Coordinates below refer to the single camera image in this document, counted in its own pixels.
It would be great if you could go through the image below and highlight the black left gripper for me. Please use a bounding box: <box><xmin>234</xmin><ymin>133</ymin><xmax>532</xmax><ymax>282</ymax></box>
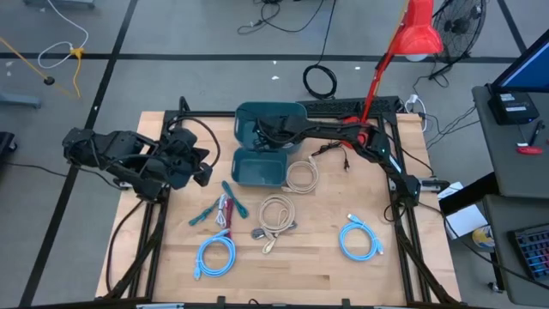
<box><xmin>165</xmin><ymin>127</ymin><xmax>214</xmax><ymax>190</ymax></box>

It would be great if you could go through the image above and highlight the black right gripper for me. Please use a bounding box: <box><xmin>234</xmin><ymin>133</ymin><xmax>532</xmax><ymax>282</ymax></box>
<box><xmin>256</xmin><ymin>114</ymin><xmax>309</xmax><ymax>149</ymax></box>

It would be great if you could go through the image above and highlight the beige USB cable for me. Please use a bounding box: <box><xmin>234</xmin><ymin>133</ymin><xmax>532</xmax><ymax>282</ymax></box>
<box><xmin>256</xmin><ymin>193</ymin><xmax>297</xmax><ymax>236</ymax></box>
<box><xmin>281</xmin><ymin>156</ymin><xmax>321</xmax><ymax>195</ymax></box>

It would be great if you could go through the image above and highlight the light blue cable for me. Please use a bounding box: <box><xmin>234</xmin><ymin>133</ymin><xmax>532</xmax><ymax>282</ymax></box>
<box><xmin>338</xmin><ymin>213</ymin><xmax>384</xmax><ymax>262</ymax></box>
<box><xmin>193</xmin><ymin>228</ymin><xmax>238</xmax><ymax>282</ymax></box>

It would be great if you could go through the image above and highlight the cream cable black tie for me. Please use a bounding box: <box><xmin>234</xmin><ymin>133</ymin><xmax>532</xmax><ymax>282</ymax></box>
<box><xmin>260</xmin><ymin>222</ymin><xmax>297</xmax><ymax>255</ymax></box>

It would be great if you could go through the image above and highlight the large teal plastic bin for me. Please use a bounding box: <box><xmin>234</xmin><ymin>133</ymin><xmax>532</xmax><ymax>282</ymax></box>
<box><xmin>234</xmin><ymin>101</ymin><xmax>308</xmax><ymax>155</ymax></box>

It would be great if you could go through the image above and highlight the black keyboard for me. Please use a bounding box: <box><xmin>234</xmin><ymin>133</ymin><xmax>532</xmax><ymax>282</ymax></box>
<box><xmin>297</xmin><ymin>96</ymin><xmax>402</xmax><ymax>119</ymax></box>

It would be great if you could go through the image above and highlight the white plug adapter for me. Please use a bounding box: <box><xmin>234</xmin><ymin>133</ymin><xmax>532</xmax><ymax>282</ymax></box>
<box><xmin>402</xmin><ymin>93</ymin><xmax>429</xmax><ymax>132</ymax></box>

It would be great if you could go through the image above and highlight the red desk lamp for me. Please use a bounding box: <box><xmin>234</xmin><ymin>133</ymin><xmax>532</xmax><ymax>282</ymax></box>
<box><xmin>341</xmin><ymin>0</ymin><xmax>444</xmax><ymax>149</ymax></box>

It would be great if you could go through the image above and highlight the grey stand foot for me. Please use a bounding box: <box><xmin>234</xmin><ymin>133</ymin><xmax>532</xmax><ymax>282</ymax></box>
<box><xmin>23</xmin><ymin>0</ymin><xmax>96</xmax><ymax>9</ymax></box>
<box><xmin>0</xmin><ymin>92</ymin><xmax>43</xmax><ymax>110</ymax></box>

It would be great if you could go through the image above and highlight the black caster wheel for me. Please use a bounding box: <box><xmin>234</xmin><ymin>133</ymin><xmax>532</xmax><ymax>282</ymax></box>
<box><xmin>0</xmin><ymin>131</ymin><xmax>18</xmax><ymax>155</ymax></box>

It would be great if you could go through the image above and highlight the white paper sheet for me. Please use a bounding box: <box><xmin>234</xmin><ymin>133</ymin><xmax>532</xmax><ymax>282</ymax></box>
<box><xmin>437</xmin><ymin>181</ymin><xmax>490</xmax><ymax>240</ymax></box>

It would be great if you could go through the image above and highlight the black floor fan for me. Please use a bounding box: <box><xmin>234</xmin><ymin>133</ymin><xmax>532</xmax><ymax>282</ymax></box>
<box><xmin>431</xmin><ymin>0</ymin><xmax>488</xmax><ymax>81</ymax></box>

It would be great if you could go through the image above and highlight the yellow blue round disc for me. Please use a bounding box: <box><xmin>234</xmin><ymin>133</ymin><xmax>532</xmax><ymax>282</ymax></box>
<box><xmin>471</xmin><ymin>225</ymin><xmax>496</xmax><ymax>250</ymax></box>

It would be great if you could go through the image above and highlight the black box device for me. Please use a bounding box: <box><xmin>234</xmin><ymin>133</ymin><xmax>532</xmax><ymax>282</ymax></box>
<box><xmin>486</xmin><ymin>83</ymin><xmax>540</xmax><ymax>125</ymax></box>

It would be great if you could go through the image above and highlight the grey desk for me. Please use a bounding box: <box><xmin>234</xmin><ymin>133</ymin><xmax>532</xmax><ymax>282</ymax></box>
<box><xmin>471</xmin><ymin>83</ymin><xmax>549</xmax><ymax>199</ymax></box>
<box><xmin>482</xmin><ymin>193</ymin><xmax>549</xmax><ymax>308</ymax></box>

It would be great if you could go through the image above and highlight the black computer monitor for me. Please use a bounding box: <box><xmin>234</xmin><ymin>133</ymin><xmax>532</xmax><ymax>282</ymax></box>
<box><xmin>491</xmin><ymin>27</ymin><xmax>549</xmax><ymax>94</ymax></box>

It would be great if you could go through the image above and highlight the black pen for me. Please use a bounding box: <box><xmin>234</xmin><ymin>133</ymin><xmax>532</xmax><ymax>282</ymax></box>
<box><xmin>529</xmin><ymin>121</ymin><xmax>546</xmax><ymax>147</ymax></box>

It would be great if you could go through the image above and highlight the backlit colourful keyboard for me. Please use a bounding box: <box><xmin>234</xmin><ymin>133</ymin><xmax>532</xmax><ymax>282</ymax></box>
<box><xmin>508</xmin><ymin>222</ymin><xmax>549</xmax><ymax>282</ymax></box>

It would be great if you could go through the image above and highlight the black aluminium table frame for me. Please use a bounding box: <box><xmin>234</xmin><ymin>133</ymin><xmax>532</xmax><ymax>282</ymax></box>
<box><xmin>102</xmin><ymin>96</ymin><xmax>462</xmax><ymax>306</ymax></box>

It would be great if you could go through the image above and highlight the black lamp power cord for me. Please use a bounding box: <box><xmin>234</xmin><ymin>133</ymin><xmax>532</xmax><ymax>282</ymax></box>
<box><xmin>311</xmin><ymin>141</ymin><xmax>351</xmax><ymax>173</ymax></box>

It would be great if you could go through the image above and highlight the black coiled floor cable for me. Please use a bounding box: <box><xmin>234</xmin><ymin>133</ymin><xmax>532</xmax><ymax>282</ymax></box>
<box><xmin>302</xmin><ymin>0</ymin><xmax>339</xmax><ymax>100</ymax></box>

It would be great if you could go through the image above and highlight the yellow floor cable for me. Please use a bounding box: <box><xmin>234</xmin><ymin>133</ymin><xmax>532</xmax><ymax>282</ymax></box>
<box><xmin>0</xmin><ymin>36</ymin><xmax>85</xmax><ymax>100</ymax></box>

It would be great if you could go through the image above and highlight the white floor cable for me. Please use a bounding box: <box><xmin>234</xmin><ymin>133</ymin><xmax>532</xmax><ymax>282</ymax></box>
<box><xmin>37</xmin><ymin>0</ymin><xmax>90</xmax><ymax>70</ymax></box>

